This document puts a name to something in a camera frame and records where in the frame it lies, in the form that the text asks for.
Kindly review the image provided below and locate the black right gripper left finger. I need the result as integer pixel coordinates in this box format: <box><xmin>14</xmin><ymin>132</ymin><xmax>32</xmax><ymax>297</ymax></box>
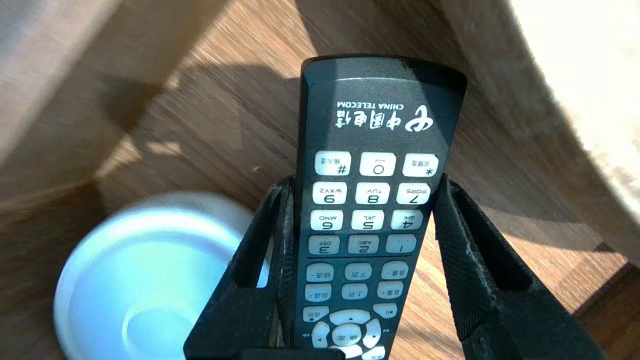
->
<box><xmin>183</xmin><ymin>175</ymin><xmax>297</xmax><ymax>360</ymax></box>

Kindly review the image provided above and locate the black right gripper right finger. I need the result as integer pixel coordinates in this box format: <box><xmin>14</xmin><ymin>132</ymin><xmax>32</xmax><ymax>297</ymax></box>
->
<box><xmin>432</xmin><ymin>173</ymin><xmax>609</xmax><ymax>360</ymax></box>

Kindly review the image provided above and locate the white round puck speaker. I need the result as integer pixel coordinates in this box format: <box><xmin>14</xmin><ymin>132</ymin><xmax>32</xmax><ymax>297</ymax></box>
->
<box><xmin>52</xmin><ymin>191</ymin><xmax>273</xmax><ymax>360</ymax></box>

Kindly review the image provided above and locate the round wooden side table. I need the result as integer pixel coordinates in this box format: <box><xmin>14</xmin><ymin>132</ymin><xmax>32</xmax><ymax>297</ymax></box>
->
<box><xmin>0</xmin><ymin>0</ymin><xmax>640</xmax><ymax>360</ymax></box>

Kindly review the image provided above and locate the black TV remote control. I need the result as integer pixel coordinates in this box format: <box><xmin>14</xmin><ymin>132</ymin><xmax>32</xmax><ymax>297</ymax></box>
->
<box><xmin>291</xmin><ymin>54</ymin><xmax>468</xmax><ymax>360</ymax></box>

